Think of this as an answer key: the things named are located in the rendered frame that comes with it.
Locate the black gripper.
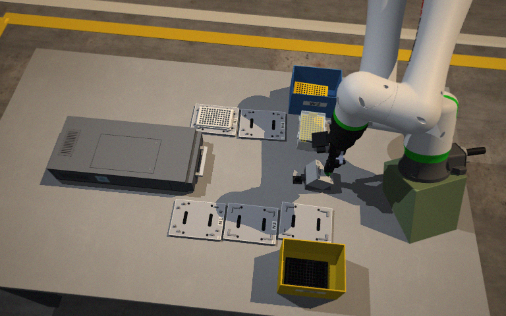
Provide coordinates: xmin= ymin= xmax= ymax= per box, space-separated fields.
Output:
xmin=324 ymin=131 xmax=355 ymax=172

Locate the yellow waste bin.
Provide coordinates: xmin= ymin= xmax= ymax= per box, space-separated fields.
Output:
xmin=277 ymin=238 xmax=346 ymax=300

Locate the blue bin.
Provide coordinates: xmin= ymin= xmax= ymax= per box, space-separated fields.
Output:
xmin=288 ymin=65 xmax=342 ymax=118

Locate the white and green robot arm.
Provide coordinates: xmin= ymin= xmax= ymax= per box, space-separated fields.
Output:
xmin=327 ymin=0 xmax=486 ymax=183

